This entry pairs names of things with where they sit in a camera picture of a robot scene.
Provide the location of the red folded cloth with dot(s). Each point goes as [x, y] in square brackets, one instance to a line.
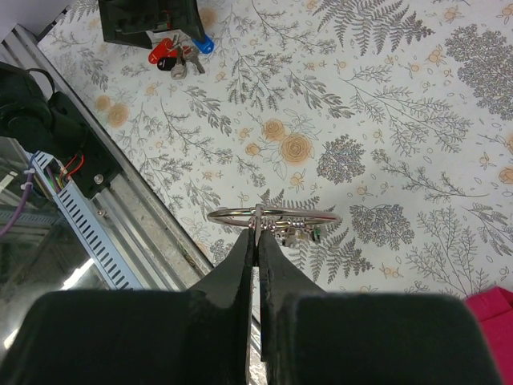
[493, 310]

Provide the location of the blue tagged key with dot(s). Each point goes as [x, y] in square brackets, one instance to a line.
[192, 51]

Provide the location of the red tagged key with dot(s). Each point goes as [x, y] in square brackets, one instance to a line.
[169, 56]

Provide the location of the floral patterned table mat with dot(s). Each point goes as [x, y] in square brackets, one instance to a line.
[396, 115]

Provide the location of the grey slotted cable duct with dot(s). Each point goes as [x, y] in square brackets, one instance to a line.
[92, 234]

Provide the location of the large metal keyring with clips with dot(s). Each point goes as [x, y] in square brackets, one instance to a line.
[287, 225]

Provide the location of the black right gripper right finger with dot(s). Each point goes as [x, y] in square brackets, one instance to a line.
[310, 336]

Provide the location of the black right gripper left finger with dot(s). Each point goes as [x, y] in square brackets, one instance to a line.
[196, 336]

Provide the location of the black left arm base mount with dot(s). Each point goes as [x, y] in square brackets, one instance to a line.
[43, 119]

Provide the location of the aluminium enclosure frame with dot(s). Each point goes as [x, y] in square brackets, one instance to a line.
[154, 245]

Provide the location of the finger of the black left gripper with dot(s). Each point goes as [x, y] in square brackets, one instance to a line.
[128, 22]

